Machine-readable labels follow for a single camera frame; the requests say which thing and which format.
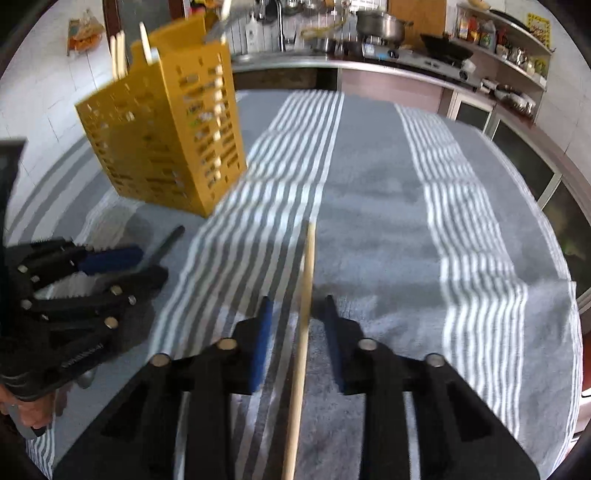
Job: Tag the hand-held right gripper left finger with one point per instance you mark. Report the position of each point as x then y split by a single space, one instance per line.
261 341

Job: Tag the wooden framed glass door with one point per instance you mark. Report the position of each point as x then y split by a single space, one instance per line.
138 10

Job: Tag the wooden chopstick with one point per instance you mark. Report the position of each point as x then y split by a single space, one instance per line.
302 323
121 53
114 57
146 44

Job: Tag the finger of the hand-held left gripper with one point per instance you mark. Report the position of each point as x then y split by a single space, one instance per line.
111 259
138 284

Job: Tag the person's left hand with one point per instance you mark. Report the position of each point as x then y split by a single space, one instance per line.
32 415

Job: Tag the yellow bowl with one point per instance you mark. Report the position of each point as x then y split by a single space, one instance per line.
480 3

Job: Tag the hanging plastic bag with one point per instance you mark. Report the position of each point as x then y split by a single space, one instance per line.
85 34

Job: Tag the steel faucet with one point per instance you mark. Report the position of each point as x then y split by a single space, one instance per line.
279 23

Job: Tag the steel sink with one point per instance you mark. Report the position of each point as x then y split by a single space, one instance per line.
258 56

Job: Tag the white wall shelf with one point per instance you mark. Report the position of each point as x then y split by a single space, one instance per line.
521 76

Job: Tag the yellow wall poster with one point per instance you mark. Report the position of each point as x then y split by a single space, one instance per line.
538 25

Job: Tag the black wok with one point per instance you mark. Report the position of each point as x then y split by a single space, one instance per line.
445 46

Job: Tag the steel cooking pot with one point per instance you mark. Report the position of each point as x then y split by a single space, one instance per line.
381 27

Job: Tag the gas stove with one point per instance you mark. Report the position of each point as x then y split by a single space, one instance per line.
415 57

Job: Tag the wooden cutting board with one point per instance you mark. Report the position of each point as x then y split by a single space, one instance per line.
425 11

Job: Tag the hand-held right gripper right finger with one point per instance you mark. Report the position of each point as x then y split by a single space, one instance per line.
333 341

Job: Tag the row of condiment bottles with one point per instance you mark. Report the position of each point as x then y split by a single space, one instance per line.
471 27

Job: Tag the grey striped tablecloth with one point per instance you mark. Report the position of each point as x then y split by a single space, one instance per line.
378 207

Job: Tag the yellow plastic utensil holder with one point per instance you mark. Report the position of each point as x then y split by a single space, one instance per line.
157 138

